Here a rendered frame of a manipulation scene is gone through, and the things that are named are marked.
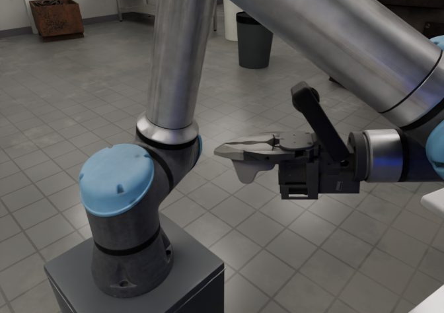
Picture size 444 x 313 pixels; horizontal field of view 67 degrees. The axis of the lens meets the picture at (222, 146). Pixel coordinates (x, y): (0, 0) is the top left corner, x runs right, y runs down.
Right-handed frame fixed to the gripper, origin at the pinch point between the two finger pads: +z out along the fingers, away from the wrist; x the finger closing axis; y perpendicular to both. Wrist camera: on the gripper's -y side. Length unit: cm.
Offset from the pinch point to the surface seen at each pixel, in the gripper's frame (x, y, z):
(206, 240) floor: 93, 90, 32
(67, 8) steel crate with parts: 470, -49, 315
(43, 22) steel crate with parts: 448, -31, 346
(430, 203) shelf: 28, 27, -42
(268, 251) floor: 91, 94, 0
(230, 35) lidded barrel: 513, 16, 71
